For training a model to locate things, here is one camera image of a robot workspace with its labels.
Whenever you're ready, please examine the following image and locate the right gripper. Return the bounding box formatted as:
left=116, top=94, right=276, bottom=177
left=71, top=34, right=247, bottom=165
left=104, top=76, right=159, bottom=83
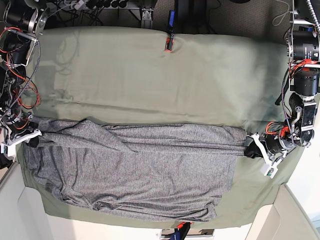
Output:
left=2, top=113, right=39, bottom=148

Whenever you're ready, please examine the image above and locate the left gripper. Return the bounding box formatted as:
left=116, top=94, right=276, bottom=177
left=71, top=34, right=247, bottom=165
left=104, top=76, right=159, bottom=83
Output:
left=244, top=132, right=292, bottom=159

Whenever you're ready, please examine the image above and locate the grey heathered T-shirt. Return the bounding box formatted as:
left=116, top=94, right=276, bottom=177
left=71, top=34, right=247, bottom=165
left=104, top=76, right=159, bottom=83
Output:
left=23, top=117, right=246, bottom=222

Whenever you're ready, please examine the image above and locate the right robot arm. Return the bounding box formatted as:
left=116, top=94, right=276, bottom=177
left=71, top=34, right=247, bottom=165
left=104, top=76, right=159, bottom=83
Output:
left=0, top=0, right=50, bottom=153

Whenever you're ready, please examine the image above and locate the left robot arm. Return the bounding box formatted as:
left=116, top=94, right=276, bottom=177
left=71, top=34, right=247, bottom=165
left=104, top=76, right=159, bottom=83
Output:
left=244, top=0, right=320, bottom=161

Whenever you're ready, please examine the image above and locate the red black bottom clamp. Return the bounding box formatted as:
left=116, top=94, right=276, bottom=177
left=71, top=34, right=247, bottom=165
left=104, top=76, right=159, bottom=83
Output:
left=164, top=221, right=192, bottom=240

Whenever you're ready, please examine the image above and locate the red black clamp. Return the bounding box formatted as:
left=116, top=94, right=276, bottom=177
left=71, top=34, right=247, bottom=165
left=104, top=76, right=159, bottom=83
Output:
left=164, top=221, right=192, bottom=240
left=164, top=33, right=175, bottom=52

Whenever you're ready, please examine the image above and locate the green table cloth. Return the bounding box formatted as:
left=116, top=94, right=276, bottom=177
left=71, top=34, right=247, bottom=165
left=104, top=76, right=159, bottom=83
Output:
left=14, top=26, right=312, bottom=230

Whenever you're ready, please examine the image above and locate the red black top clamp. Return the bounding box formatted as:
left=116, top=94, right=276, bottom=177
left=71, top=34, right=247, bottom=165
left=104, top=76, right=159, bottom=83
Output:
left=164, top=33, right=175, bottom=52

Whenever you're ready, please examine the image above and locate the white power strip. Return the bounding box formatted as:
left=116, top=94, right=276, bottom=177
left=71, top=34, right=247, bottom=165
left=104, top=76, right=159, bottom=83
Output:
left=63, top=0, right=86, bottom=11

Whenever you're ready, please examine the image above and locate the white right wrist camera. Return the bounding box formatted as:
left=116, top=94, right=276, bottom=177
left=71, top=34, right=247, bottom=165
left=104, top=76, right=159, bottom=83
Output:
left=0, top=129, right=42, bottom=157

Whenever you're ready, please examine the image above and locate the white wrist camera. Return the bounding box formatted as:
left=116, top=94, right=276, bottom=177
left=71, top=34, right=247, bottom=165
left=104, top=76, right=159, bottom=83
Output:
left=246, top=132, right=290, bottom=179
left=0, top=129, right=42, bottom=157

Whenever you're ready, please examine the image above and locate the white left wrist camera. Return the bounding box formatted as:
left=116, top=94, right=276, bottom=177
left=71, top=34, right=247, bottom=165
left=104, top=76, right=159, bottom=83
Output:
left=246, top=132, right=290, bottom=179

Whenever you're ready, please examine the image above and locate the blue clamp handle top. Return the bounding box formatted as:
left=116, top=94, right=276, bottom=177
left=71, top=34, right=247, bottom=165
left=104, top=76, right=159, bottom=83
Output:
left=167, top=10, right=175, bottom=34

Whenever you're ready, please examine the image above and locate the grey metal table bracket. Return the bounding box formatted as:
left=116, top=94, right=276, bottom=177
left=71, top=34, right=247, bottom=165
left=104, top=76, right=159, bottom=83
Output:
left=140, top=8, right=154, bottom=29

